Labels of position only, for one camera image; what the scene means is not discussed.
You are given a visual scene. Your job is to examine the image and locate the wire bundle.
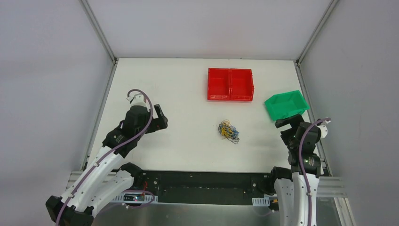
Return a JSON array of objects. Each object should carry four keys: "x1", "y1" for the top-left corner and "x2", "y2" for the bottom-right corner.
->
[{"x1": 217, "y1": 120, "x2": 240, "y2": 145}]

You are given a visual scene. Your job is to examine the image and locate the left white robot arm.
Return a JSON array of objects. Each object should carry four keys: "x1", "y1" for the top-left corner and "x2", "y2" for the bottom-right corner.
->
[{"x1": 45, "y1": 104, "x2": 168, "y2": 226}]

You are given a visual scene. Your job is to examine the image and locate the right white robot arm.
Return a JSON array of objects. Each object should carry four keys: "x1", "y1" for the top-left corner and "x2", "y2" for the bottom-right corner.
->
[{"x1": 263, "y1": 114, "x2": 325, "y2": 226}]

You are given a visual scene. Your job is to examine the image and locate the green plastic bin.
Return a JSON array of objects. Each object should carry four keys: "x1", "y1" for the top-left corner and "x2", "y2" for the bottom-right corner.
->
[{"x1": 264, "y1": 90, "x2": 310, "y2": 121}]

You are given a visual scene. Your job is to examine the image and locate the right red bin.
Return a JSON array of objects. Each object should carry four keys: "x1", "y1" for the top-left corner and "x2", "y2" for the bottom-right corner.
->
[{"x1": 230, "y1": 68, "x2": 254, "y2": 102}]

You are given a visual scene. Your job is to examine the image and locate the red bin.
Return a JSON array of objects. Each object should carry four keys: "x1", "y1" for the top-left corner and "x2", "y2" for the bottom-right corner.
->
[
  {"x1": 230, "y1": 68, "x2": 254, "y2": 102},
  {"x1": 207, "y1": 68, "x2": 231, "y2": 101}
]

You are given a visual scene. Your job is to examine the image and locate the left red bin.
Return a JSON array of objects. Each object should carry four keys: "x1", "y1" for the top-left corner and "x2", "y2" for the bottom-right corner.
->
[{"x1": 207, "y1": 68, "x2": 231, "y2": 101}]

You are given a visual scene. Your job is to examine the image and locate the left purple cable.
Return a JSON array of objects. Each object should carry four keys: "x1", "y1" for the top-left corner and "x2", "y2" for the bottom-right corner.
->
[{"x1": 55, "y1": 89, "x2": 154, "y2": 226}]

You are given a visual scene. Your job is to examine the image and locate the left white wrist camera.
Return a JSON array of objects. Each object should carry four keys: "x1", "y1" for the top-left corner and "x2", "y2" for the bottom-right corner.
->
[{"x1": 126, "y1": 94, "x2": 147, "y2": 108}]

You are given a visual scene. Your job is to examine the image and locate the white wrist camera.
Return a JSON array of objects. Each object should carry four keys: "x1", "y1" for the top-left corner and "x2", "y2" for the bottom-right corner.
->
[
  {"x1": 126, "y1": 94, "x2": 147, "y2": 108},
  {"x1": 316, "y1": 120, "x2": 331, "y2": 139}
]

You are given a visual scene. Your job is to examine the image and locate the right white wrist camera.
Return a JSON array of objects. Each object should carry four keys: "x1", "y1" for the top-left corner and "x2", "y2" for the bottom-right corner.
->
[{"x1": 316, "y1": 120, "x2": 331, "y2": 139}]

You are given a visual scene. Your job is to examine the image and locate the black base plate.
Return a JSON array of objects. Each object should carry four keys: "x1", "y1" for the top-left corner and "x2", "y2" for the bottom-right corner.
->
[{"x1": 124, "y1": 167, "x2": 292, "y2": 206}]

